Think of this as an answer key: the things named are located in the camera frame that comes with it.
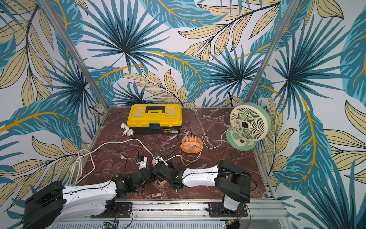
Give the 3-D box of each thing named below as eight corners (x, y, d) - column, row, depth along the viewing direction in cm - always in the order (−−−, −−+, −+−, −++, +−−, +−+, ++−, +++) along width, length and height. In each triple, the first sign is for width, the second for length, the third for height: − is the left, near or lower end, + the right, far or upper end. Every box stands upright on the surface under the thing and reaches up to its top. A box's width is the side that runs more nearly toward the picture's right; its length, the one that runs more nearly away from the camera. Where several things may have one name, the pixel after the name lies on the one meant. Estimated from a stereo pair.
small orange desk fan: (180, 161, 92) (180, 152, 82) (180, 144, 100) (180, 134, 90) (201, 162, 93) (203, 152, 82) (199, 144, 100) (201, 134, 90)
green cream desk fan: (228, 153, 97) (245, 124, 71) (224, 133, 107) (237, 101, 82) (250, 153, 97) (275, 125, 72) (244, 133, 107) (263, 102, 82)
